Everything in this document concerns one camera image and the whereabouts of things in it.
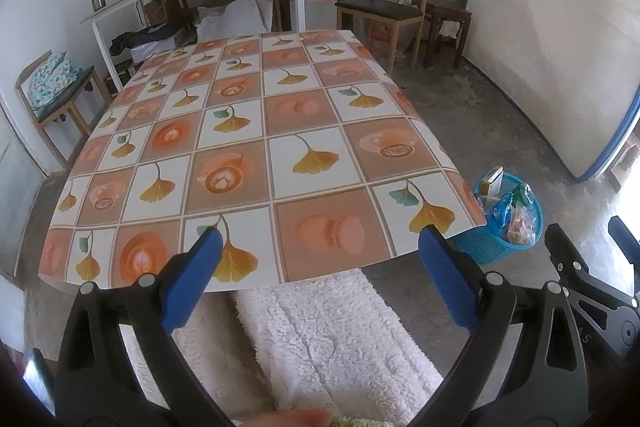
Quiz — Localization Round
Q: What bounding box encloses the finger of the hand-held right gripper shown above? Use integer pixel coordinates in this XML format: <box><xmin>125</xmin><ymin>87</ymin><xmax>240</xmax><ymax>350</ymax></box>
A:
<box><xmin>544</xmin><ymin>223</ymin><xmax>638</xmax><ymax>309</ymax></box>
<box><xmin>608</xmin><ymin>215</ymin><xmax>640</xmax><ymax>260</ymax></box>

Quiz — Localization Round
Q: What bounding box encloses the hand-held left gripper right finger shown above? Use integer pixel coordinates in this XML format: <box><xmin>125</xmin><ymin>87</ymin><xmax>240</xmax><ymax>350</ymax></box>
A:
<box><xmin>417</xmin><ymin>227</ymin><xmax>590</xmax><ymax>427</ymax></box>

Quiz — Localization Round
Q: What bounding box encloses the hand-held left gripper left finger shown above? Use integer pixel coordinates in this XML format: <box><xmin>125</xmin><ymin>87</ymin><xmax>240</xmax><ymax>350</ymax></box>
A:
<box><xmin>54</xmin><ymin>227</ymin><xmax>236</xmax><ymax>427</ymax></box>

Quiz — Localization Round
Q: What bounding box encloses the blue plastic mesh basket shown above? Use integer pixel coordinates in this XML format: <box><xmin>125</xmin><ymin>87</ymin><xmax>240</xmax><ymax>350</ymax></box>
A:
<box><xmin>452</xmin><ymin>172</ymin><xmax>545</xmax><ymax>265</ymax></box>

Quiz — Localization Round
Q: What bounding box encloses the person's left hand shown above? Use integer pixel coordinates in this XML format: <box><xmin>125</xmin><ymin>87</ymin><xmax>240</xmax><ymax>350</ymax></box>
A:
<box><xmin>239</xmin><ymin>408</ymin><xmax>333</xmax><ymax>427</ymax></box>

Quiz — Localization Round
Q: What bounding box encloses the orange clear plastic wrapper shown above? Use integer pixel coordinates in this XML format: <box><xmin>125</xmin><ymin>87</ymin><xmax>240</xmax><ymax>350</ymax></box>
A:
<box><xmin>506</xmin><ymin>207</ymin><xmax>539</xmax><ymax>246</ymax></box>

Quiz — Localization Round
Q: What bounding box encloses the green snack packet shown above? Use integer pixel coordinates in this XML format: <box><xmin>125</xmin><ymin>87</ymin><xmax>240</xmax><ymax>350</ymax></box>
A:
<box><xmin>510</xmin><ymin>183</ymin><xmax>534</xmax><ymax>208</ymax></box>

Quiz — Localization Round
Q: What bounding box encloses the blue snack packet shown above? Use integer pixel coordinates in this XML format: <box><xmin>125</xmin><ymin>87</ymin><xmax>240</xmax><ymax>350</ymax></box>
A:
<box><xmin>487</xmin><ymin>192</ymin><xmax>516</xmax><ymax>234</ymax></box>

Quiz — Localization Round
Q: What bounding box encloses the small white carton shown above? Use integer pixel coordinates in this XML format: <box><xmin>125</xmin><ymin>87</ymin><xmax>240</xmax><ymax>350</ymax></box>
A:
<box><xmin>479</xmin><ymin>167</ymin><xmax>505</xmax><ymax>198</ymax></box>

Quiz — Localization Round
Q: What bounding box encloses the white fluffy rug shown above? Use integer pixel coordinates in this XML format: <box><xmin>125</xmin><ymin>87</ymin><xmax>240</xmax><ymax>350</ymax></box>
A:
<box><xmin>120</xmin><ymin>269</ymin><xmax>446</xmax><ymax>427</ymax></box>

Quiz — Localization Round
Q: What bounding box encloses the leaf patterned tablecloth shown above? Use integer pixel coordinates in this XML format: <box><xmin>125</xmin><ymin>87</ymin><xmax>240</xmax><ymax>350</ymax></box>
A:
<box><xmin>39</xmin><ymin>29</ymin><xmax>488</xmax><ymax>294</ymax></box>

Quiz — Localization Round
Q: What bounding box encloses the white mattress with blue edge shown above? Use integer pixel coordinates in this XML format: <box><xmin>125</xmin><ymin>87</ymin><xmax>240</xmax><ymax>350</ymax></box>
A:
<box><xmin>462</xmin><ymin>0</ymin><xmax>640</xmax><ymax>182</ymax></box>

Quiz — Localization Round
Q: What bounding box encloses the wooden chair with dark seat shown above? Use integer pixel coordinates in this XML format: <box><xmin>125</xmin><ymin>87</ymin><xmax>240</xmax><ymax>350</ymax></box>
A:
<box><xmin>15</xmin><ymin>51</ymin><xmax>109</xmax><ymax>170</ymax></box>

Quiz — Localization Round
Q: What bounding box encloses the black bag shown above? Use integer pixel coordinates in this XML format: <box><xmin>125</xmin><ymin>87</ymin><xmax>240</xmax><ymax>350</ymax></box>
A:
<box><xmin>109</xmin><ymin>24</ymin><xmax>194</xmax><ymax>58</ymax></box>

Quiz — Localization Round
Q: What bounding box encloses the blue floral cushion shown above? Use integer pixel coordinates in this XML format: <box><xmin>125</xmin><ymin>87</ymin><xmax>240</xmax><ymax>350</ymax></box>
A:
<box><xmin>25</xmin><ymin>52</ymin><xmax>84</xmax><ymax>108</ymax></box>

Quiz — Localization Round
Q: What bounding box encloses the clear plastic bag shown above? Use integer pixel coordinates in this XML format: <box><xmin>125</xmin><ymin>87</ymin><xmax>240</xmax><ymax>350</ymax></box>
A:
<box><xmin>367</xmin><ymin>16</ymin><xmax>422</xmax><ymax>58</ymax></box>

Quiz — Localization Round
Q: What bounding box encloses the white pillow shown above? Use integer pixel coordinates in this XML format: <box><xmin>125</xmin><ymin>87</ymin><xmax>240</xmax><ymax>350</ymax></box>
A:
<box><xmin>194</xmin><ymin>0</ymin><xmax>274</xmax><ymax>42</ymax></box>

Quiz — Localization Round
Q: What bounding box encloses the dark wooden stool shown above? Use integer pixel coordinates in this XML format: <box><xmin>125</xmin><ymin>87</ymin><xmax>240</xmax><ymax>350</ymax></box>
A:
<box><xmin>424</xmin><ymin>0</ymin><xmax>473</xmax><ymax>68</ymax></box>

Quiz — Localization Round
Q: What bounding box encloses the light wooden chair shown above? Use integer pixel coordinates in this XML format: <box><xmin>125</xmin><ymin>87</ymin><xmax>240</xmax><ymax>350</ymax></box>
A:
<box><xmin>336</xmin><ymin>0</ymin><xmax>434</xmax><ymax>75</ymax></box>

